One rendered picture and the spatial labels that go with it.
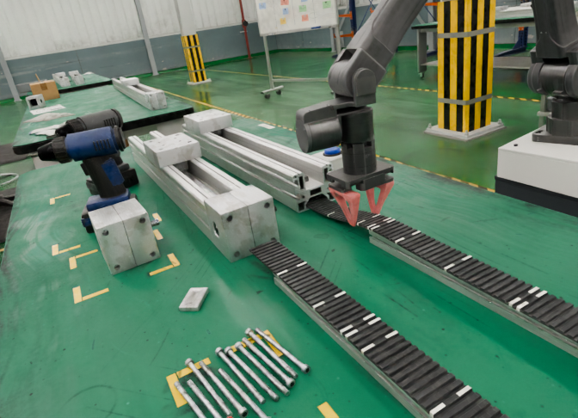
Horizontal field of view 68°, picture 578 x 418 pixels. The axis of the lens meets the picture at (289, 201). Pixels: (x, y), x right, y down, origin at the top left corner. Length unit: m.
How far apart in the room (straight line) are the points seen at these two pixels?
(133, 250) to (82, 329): 0.18
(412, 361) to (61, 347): 0.48
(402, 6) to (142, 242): 0.59
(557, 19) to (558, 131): 0.22
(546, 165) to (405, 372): 0.60
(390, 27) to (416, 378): 0.50
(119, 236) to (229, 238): 0.20
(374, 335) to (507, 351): 0.15
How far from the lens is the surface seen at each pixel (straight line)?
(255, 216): 0.76
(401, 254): 0.72
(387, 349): 0.51
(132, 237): 0.83
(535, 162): 0.98
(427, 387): 0.48
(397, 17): 0.74
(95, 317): 0.75
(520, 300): 0.60
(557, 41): 0.95
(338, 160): 1.04
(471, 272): 0.64
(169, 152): 1.11
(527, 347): 0.58
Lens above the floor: 1.16
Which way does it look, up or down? 23 degrees down
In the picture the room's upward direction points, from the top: 9 degrees counter-clockwise
